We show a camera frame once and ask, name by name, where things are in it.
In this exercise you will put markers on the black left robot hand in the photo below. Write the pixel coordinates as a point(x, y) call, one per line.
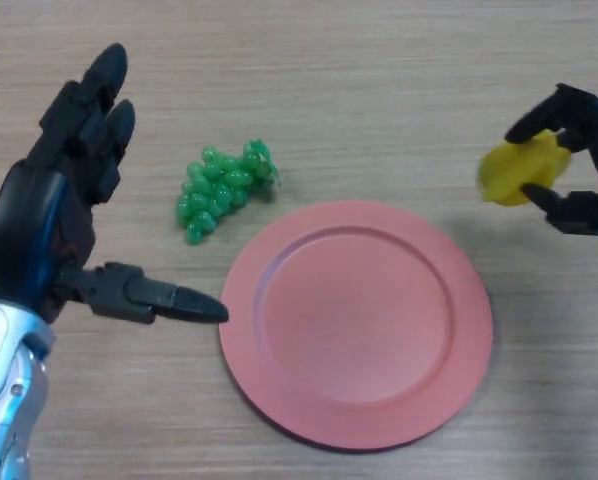
point(44, 220)

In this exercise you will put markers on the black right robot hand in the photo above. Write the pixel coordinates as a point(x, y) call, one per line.
point(579, 165)

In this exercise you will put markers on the yellow starfruit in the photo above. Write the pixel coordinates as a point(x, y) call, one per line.
point(516, 167)

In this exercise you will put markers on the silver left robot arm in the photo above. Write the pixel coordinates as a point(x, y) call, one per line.
point(6, 390)

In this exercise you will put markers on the pink round plate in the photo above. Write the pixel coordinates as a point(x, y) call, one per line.
point(356, 320)

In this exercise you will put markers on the green grape bunch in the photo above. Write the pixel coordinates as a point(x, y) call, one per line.
point(219, 190)

